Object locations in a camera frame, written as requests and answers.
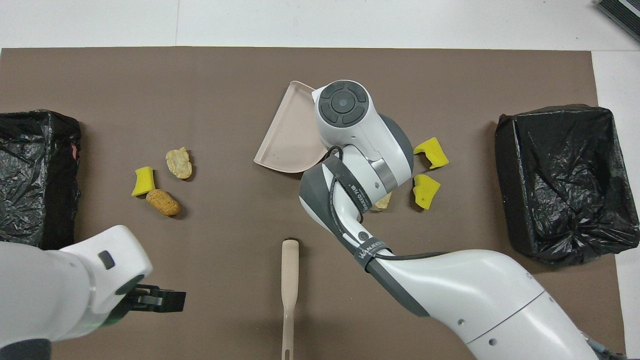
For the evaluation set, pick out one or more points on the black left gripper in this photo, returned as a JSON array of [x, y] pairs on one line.
[[142, 299]]

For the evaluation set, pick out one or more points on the brown bread roll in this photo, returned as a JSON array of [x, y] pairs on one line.
[[163, 202]]

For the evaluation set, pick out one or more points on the beige hand brush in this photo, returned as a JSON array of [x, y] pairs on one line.
[[290, 280]]

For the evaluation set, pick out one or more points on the small yellow sponge piece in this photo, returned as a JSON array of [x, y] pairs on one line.
[[143, 181]]

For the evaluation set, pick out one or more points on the pale crusty bread piece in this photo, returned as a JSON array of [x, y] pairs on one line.
[[179, 163]]

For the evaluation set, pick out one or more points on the beige plastic dustpan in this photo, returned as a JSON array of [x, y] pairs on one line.
[[292, 135]]

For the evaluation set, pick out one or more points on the pale bread chunk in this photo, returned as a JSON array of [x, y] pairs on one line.
[[383, 203]]

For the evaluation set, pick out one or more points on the notched yellow sponge chunk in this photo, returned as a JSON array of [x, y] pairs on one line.
[[434, 152]]

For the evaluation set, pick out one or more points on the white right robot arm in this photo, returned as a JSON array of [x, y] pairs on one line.
[[470, 295]]

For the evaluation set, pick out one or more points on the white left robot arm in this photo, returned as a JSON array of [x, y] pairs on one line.
[[55, 285]]

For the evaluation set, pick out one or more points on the black bin with pink label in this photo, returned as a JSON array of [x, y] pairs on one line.
[[30, 175]]

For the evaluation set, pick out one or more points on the black bag lined bin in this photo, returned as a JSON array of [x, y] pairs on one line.
[[565, 185]]

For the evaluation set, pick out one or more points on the brown table mat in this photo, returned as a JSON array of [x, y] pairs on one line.
[[225, 90]]

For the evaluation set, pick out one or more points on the dark striped floor object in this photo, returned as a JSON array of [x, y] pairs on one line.
[[622, 12]]

